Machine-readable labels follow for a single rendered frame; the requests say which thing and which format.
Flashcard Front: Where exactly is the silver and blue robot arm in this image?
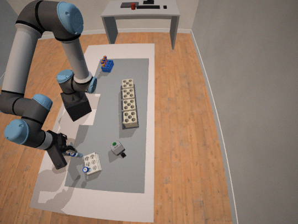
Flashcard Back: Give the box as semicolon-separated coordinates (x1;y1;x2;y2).
0;0;97;150

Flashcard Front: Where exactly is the grey flat mat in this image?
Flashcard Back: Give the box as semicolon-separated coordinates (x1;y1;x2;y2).
65;58;149;193

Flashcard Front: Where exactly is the cream bucket adapter with holes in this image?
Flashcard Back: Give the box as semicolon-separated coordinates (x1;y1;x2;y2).
123;111;138;128

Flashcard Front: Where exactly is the clear tube with blue cap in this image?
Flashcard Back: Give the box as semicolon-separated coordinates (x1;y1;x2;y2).
70;152;83;158

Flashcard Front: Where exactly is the beige bucket adapter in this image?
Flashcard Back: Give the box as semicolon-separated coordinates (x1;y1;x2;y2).
123;99;136;112
122;79;134;89
123;88;135;100

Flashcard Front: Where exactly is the blue tube rack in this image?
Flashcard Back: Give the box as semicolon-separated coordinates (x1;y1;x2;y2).
101;60;114;72

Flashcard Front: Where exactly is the white tube rack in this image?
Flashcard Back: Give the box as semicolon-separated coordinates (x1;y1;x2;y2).
84;153;102;175

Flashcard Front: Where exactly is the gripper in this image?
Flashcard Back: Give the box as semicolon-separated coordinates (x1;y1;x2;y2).
45;130;77;156

